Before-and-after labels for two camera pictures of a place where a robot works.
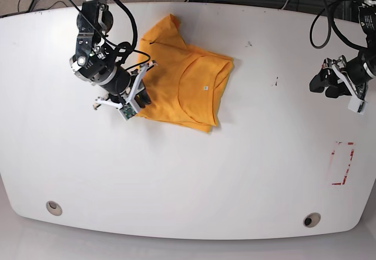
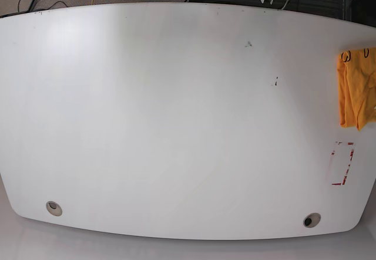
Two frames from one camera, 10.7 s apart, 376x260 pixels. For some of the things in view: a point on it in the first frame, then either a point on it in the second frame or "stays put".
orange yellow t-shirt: [187, 83] → [356, 78]
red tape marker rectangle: [342, 156] stays put
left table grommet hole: [54, 208] stays put
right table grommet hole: [311, 219] stays put
